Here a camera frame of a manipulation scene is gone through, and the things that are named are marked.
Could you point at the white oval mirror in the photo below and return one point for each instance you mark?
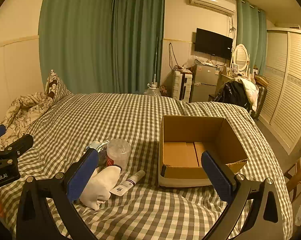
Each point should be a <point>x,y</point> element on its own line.
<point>240,55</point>

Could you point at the green checked bed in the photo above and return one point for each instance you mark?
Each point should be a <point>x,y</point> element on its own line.
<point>140,120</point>

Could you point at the narrow green curtain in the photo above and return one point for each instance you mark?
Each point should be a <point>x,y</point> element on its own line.
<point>250,35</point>

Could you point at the clear plastic bag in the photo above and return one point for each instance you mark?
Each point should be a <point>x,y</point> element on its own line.
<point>190,61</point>

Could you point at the white jacket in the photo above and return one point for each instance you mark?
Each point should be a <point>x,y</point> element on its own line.
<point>251,90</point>

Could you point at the silver fridge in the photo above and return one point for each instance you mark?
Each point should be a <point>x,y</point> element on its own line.
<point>204,82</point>

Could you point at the white sock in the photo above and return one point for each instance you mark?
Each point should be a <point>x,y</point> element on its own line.
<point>100,187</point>

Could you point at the black wall television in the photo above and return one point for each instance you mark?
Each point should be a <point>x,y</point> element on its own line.
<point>213,43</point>

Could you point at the checked pillow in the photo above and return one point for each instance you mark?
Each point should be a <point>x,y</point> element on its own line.
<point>59,87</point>

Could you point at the brown suitcase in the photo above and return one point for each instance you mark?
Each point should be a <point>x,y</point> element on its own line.
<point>261,100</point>

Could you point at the wide green curtain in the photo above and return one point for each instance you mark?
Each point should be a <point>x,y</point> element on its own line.
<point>75,35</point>

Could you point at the white ribbed suitcase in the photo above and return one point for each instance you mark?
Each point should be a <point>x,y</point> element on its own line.
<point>176,85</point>

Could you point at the black jacket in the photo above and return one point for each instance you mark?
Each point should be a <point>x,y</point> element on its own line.
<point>231,95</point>

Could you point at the white squeeze tube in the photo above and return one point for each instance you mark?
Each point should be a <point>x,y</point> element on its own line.
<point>130,181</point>

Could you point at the floral duvet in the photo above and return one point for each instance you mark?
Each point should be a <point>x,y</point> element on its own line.
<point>20,112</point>

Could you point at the white pole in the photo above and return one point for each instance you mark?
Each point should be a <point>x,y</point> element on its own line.
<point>155,60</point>

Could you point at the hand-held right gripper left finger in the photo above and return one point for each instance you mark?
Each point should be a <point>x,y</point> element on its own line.
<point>81,180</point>

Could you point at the white air conditioner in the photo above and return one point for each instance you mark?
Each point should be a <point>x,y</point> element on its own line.
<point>211,1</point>

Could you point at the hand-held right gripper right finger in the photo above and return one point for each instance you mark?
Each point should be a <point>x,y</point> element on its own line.
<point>219,180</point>

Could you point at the brown cardboard box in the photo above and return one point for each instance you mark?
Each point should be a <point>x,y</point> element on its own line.
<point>183,130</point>

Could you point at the clear plastic jar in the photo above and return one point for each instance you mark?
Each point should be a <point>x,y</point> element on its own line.
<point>119,152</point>

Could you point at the clear water jug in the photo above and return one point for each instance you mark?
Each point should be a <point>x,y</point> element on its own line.
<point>153,91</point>

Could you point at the white louvred wardrobe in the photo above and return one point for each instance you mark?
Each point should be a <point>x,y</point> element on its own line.
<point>288,85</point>

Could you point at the dark crinkled packet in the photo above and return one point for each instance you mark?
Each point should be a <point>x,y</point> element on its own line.
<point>102,157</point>

